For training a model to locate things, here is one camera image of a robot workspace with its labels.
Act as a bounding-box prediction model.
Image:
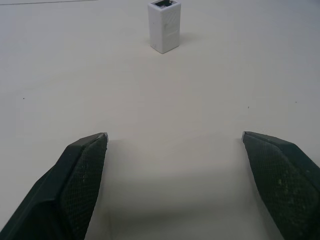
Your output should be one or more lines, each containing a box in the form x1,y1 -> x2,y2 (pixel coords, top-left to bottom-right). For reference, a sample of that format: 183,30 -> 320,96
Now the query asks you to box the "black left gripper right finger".
241,130 -> 320,240

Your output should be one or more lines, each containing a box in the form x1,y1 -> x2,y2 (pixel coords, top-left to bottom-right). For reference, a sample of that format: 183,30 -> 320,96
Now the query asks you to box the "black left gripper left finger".
0,132 -> 109,240

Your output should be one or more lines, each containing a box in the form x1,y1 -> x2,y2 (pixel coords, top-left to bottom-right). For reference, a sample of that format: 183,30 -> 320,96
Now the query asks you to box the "white plastic Ethernet coupler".
147,0 -> 181,54

